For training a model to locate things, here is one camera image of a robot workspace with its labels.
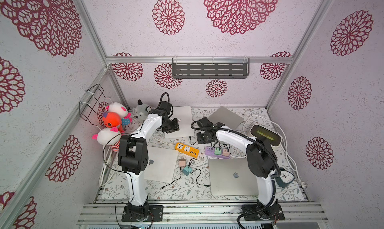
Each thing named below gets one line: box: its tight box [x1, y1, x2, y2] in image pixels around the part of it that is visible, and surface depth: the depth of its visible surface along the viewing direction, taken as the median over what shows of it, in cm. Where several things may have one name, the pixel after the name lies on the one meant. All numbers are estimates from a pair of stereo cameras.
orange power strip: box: [175, 142, 200, 159], surface depth 97 cm
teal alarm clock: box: [275, 167, 295, 188], surface depth 83 cm
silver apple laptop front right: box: [209, 158, 259, 196], surface depth 87 cm
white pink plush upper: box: [106, 102, 129, 118], surface depth 97 cm
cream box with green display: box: [250, 124, 283, 147], surface depth 99 cm
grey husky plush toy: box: [132, 99, 152, 122], surface depth 96 cm
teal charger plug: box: [182, 165, 192, 176], surface depth 87 cm
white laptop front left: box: [144, 146, 179, 183], surface depth 91 cm
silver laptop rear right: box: [207, 106, 244, 130], surface depth 120 cm
